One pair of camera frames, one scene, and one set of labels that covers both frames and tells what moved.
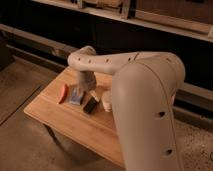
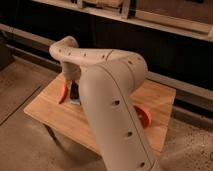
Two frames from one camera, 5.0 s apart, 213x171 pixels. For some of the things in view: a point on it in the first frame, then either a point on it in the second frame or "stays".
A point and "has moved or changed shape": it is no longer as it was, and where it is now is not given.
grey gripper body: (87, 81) to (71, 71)
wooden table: (97, 131) stays
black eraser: (90, 106) has moved or changed shape
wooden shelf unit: (47, 31) stays
